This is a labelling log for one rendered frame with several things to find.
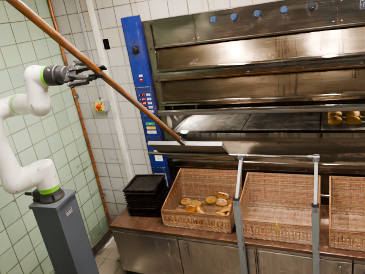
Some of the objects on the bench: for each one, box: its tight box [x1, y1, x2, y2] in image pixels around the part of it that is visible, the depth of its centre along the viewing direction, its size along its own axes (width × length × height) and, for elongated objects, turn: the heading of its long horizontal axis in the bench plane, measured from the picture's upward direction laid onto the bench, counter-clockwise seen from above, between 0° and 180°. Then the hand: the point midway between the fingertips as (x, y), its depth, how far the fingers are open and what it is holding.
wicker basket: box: [161, 168, 242, 233], centre depth 274 cm, size 49×56×28 cm
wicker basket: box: [240, 172, 322, 246], centre depth 248 cm, size 49×56×28 cm
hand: (98, 72), depth 146 cm, fingers closed on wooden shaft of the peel, 3 cm apart
